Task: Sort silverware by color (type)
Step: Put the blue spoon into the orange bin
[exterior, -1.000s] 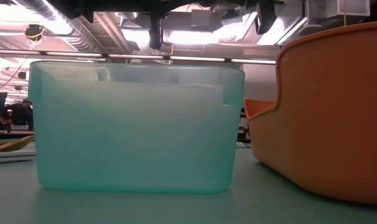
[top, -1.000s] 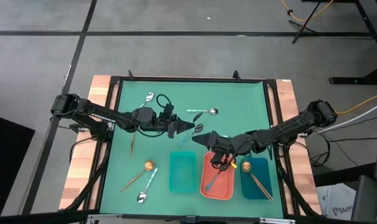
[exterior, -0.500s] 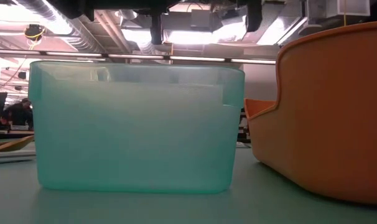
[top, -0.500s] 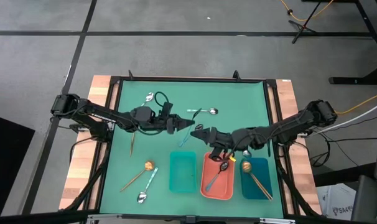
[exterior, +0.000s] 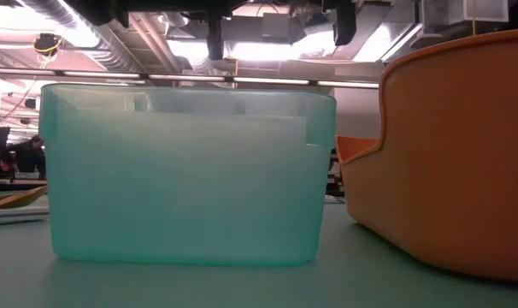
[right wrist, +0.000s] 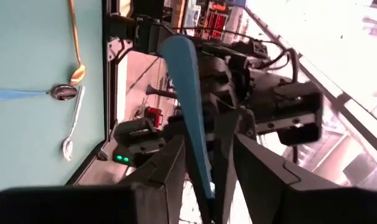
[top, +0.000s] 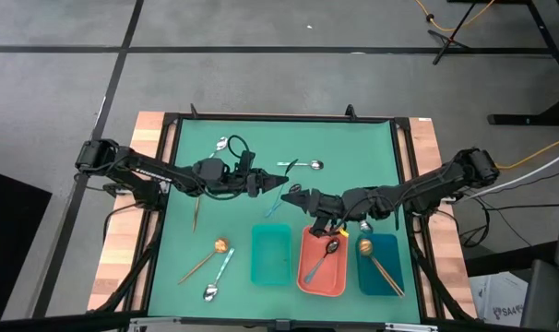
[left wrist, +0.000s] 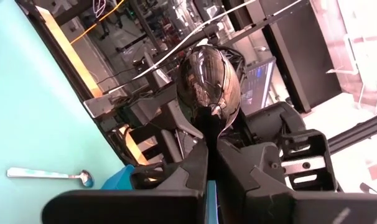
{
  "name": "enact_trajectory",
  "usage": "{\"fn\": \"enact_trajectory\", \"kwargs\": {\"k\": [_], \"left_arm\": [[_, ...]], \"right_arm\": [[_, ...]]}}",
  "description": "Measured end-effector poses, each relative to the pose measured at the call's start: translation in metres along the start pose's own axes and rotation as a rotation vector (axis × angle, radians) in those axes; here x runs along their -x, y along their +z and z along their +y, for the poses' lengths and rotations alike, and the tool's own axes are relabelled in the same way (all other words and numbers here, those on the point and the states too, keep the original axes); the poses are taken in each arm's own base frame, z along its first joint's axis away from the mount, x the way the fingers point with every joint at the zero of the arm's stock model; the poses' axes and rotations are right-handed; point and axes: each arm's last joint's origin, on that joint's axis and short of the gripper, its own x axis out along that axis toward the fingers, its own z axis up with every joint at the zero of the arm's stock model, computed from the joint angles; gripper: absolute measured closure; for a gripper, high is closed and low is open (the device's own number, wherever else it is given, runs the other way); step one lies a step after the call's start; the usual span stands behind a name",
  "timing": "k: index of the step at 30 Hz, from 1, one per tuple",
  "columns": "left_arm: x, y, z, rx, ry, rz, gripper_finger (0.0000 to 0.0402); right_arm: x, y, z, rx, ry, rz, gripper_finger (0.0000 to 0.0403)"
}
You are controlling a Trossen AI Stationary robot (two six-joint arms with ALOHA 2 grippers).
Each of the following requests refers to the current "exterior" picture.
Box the orange plastic bin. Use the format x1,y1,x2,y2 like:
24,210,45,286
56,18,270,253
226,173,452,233
334,28,518,284

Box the smooth silver ceiling duct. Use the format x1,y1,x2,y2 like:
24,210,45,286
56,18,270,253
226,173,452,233
158,11,191,27

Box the grey ceiling box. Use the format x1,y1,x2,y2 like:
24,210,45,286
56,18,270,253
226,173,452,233
262,11,291,39

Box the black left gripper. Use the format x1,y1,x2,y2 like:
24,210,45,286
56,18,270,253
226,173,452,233
64,0,328,62

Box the person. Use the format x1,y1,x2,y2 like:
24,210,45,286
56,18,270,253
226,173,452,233
2,134,47,180

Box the yellow cable reel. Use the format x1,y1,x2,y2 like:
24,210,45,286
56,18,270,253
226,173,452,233
32,33,63,56

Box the black shelf unit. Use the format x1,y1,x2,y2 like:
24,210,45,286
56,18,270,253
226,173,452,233
326,147,346,198

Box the teal translucent plastic bin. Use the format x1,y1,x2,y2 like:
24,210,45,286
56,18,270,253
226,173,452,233
38,83,338,267

